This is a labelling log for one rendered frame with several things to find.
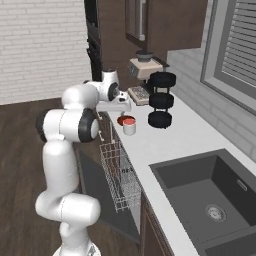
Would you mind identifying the black built-in oven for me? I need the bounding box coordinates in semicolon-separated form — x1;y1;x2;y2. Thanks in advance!
83;0;103;83

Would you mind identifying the brown wall cupboard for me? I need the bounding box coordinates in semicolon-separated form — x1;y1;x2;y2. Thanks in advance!
124;0;209;63

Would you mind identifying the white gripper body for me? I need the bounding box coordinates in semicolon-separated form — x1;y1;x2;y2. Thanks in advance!
96;100;133;114

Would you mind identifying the black three-tier stand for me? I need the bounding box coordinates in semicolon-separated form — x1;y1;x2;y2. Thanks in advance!
147;71;177;130

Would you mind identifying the white wire dishwasher rack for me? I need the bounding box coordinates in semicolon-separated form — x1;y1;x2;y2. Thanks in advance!
99;139;143;213

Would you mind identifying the brown base cupboard door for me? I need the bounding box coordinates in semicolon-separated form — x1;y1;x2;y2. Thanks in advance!
139;192;175;256

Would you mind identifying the white cup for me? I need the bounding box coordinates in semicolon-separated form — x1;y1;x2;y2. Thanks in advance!
122;118;137;136

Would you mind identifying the dark grey sink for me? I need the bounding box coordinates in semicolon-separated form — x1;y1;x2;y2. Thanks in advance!
148;148;256;256

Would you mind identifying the brown tall cupboard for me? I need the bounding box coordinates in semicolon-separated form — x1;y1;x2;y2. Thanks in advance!
98;0;148;90

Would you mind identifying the grey window with blinds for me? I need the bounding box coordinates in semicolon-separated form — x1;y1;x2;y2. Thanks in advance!
199;0;256;117

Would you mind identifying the cream coffee machine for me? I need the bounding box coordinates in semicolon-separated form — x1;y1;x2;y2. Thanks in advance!
127;49;165;106

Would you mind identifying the dark grey dishwasher door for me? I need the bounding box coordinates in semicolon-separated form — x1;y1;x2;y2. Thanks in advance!
76;148;141;245

